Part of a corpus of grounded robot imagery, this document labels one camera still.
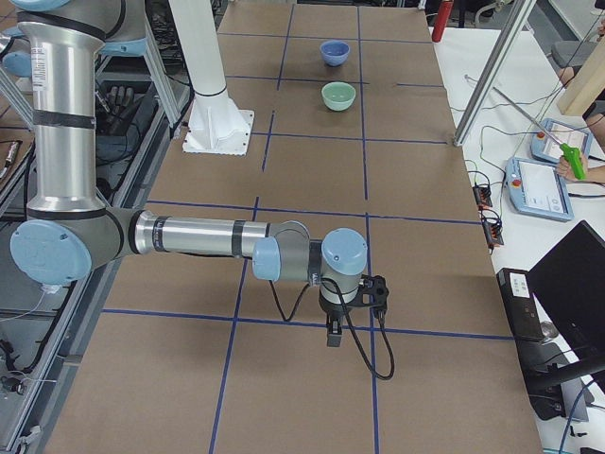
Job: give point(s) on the green bowl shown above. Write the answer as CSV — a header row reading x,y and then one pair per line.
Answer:
x,y
338,96

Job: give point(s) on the near blue teach pendant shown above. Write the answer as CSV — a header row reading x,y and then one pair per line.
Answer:
x,y
536,189

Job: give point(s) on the black monitor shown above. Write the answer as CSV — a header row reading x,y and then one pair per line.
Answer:
x,y
568,282

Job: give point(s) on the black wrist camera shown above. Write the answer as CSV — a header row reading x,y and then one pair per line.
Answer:
x,y
372,293

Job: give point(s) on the blue bowl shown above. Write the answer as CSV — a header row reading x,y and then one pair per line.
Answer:
x,y
334,52

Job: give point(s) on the red cylinder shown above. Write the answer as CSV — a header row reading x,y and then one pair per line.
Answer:
x,y
441,20

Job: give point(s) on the near black orange adapter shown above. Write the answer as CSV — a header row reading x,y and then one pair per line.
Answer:
x,y
492,226

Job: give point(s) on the black desktop box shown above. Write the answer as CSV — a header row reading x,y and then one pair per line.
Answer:
x,y
521,309

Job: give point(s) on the black orange adapter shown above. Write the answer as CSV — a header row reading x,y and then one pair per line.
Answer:
x,y
481,189
492,226

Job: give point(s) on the far black orange adapter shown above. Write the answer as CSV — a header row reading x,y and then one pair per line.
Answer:
x,y
481,189

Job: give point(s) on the green handled reacher grabber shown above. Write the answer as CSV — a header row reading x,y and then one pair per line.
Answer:
x,y
572,155

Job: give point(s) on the blue teach pendant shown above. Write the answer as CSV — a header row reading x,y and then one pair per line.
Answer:
x,y
543,148
536,189

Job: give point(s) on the aluminium frame post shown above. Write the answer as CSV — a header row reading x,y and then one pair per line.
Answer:
x,y
502,47

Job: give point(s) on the white pillar with base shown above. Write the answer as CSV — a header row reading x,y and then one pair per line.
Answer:
x,y
215,124

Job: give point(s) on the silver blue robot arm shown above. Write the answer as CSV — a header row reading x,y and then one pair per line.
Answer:
x,y
70,231

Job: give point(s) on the far blue teach pendant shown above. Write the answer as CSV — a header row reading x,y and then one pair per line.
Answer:
x,y
543,148

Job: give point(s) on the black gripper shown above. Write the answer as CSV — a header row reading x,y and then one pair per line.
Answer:
x,y
332,310

